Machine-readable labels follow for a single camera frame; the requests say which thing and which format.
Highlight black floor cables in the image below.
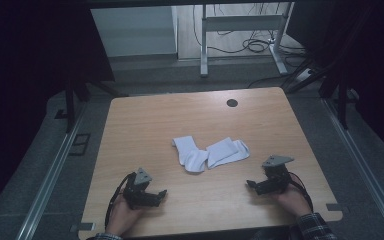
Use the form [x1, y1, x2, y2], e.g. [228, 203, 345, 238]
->
[191, 3, 309, 68]

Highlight person's right hand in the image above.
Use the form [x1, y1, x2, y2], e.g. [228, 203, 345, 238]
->
[272, 175, 313, 218]

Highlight person's left hand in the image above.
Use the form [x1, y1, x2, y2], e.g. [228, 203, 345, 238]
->
[105, 191, 145, 238]

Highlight white power strip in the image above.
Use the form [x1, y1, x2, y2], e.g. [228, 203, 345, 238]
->
[293, 67, 315, 83]

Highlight black metal stand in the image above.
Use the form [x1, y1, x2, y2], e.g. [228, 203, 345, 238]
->
[62, 78, 129, 134]
[285, 49, 353, 131]

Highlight white metal desk frame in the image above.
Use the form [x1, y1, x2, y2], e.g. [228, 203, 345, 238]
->
[199, 2, 295, 78]

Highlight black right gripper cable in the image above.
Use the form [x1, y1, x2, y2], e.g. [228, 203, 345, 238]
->
[287, 170, 315, 213]

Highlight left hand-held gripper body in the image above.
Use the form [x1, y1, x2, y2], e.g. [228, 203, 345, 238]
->
[122, 167, 158, 210]

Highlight white sock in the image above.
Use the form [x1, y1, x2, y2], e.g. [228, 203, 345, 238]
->
[171, 135, 210, 174]
[205, 136, 251, 170]

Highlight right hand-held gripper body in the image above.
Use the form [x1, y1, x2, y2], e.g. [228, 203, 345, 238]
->
[261, 154, 295, 195]

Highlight black floor hatch frame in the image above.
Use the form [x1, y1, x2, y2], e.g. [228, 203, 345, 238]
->
[67, 132, 92, 157]

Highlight white cabinet panel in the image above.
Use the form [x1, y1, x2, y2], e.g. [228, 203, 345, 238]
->
[90, 5, 179, 58]

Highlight silver metal floor rail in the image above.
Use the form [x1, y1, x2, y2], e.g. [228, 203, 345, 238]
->
[14, 102, 88, 240]
[321, 97, 384, 240]

